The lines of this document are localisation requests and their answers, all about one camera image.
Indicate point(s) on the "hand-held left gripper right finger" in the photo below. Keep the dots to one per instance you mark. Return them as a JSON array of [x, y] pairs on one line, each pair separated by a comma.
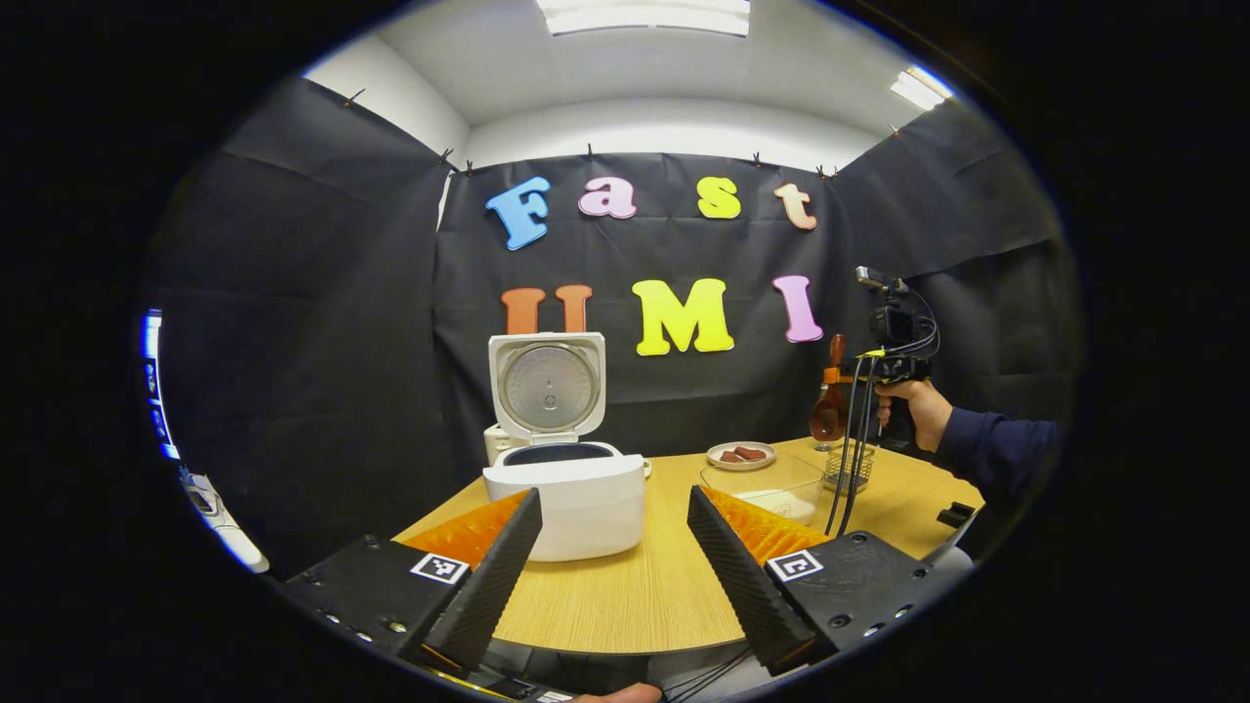
[[742, 586]]

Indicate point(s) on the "small black block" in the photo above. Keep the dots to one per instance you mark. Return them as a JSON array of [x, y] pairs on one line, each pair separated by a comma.
[[955, 515]]

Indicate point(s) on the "small white round plate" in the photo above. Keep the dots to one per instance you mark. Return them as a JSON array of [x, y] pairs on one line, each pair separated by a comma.
[[715, 452]]

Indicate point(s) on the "white rice cooker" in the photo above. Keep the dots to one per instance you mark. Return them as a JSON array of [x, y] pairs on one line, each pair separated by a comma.
[[576, 508]]

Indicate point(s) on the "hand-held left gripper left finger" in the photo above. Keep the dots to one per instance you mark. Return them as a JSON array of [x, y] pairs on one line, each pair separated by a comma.
[[498, 576]]

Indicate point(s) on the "clear plastic rice container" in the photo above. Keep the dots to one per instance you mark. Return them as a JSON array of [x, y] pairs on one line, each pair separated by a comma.
[[781, 503]]

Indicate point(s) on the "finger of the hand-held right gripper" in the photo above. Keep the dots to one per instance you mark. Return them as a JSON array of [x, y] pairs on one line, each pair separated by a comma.
[[832, 375]]

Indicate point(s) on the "white device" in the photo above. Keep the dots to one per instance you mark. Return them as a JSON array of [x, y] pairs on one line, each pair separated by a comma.
[[229, 537]]

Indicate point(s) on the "long ceiling light panel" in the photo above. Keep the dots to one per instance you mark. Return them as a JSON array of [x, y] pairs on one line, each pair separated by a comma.
[[645, 15]]

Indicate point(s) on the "brown wooden spoon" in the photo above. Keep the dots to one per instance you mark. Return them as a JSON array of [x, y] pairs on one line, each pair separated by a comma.
[[830, 415]]

